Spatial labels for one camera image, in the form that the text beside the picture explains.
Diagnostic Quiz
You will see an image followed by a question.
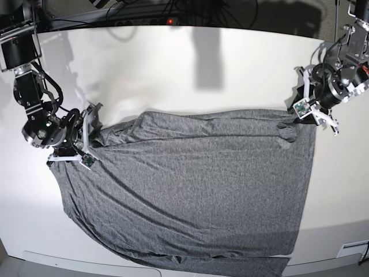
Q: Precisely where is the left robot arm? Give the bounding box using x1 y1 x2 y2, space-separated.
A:
288 1 368 135

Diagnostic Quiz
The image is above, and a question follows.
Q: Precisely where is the white power strip red switch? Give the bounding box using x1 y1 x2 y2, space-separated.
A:
114 17 179 26

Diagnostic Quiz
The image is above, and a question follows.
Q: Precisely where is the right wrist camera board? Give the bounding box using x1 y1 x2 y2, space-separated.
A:
80 154 97 170

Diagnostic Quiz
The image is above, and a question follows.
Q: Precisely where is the white label plate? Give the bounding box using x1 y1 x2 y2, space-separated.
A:
337 240 368 258

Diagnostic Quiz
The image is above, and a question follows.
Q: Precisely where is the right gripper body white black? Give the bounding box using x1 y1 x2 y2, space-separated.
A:
53 108 100 163

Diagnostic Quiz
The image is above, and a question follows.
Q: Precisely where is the grey long-sleeve T-shirt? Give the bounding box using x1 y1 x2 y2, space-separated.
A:
50 110 316 276

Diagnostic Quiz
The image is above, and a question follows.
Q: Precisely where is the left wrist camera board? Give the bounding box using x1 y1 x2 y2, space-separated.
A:
292 98 312 119

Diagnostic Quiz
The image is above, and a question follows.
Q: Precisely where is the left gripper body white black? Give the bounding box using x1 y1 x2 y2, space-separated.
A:
296 67 339 136

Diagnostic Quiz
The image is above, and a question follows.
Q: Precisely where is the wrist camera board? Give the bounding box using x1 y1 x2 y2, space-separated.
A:
80 154 97 170
292 98 312 119

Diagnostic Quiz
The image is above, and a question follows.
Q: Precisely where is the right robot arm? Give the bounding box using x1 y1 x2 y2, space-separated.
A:
1 1 102 169

